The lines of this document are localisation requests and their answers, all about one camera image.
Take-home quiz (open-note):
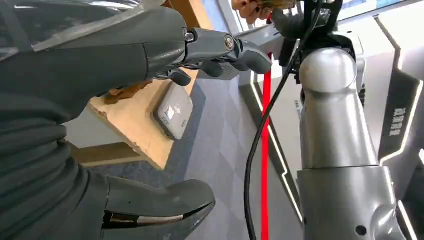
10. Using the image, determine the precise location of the pale wooden desk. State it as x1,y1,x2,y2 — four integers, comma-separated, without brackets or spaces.
67,0,214,170

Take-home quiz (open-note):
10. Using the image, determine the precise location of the person's left hand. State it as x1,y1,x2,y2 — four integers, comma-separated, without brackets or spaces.
231,0,297,25

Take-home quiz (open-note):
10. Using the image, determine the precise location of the red floor stripe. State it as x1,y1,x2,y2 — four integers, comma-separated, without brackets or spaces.
260,13,274,240

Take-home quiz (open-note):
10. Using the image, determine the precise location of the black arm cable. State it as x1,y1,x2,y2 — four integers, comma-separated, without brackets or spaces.
244,0,324,240

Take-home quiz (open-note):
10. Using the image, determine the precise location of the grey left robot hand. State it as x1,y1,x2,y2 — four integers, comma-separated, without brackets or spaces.
0,0,273,240

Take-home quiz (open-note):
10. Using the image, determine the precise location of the pale grey adapter box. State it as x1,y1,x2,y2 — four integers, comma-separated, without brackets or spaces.
152,82,194,141

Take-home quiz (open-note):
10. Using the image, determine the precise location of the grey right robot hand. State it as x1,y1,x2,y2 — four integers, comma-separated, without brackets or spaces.
269,0,344,40

